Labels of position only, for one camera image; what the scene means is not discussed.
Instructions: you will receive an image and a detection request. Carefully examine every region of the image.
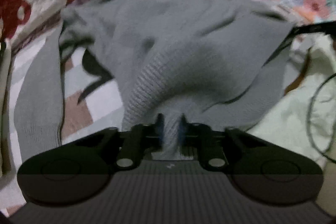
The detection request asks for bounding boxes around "grey knit sweater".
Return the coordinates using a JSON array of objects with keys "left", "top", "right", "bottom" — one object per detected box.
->
[{"left": 14, "top": 0, "right": 293, "bottom": 160}]

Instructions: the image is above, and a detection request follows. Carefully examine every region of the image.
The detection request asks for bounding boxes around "checkered plush bed blanket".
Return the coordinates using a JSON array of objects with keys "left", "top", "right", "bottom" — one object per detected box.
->
[{"left": 1, "top": 35, "right": 123, "bottom": 217}]

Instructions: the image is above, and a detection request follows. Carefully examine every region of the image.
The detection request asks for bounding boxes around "pale green cloth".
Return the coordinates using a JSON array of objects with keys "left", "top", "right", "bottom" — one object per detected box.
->
[{"left": 249, "top": 35, "right": 335, "bottom": 167}]

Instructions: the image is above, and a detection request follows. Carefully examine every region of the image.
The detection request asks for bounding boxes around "black cable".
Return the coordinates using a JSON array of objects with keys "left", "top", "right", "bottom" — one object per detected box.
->
[{"left": 305, "top": 73, "right": 336, "bottom": 164}]

